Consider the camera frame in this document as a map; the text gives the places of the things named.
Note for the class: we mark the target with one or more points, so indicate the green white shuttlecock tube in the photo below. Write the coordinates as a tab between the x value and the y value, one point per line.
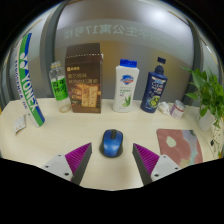
28	83

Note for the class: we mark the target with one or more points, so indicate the white body wash bottle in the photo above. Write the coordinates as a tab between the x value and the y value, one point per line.
125	86

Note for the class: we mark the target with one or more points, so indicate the dark blue pump shampoo bottle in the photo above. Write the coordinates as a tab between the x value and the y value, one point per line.
154	88

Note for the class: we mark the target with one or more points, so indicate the clear green-label drink bottle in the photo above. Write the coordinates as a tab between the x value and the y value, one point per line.
60	87

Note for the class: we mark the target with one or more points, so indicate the potted green pothos plant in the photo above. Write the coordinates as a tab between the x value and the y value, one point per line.
208	96

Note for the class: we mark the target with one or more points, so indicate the blue computer mouse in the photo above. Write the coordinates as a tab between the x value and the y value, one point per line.
112	143

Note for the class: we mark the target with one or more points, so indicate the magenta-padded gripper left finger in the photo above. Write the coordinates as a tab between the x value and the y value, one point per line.
75	159

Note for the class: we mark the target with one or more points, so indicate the brown snack box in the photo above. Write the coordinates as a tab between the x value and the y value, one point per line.
84	80

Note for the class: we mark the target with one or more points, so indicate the floral pastel mouse pad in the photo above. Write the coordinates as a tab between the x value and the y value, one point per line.
181	145

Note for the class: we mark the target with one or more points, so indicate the small white pink jar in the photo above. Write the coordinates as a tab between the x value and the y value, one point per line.
177	109

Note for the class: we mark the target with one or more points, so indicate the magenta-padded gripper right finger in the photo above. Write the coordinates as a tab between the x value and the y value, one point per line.
149	160

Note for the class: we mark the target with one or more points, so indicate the small white packet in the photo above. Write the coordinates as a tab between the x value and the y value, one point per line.
20	123

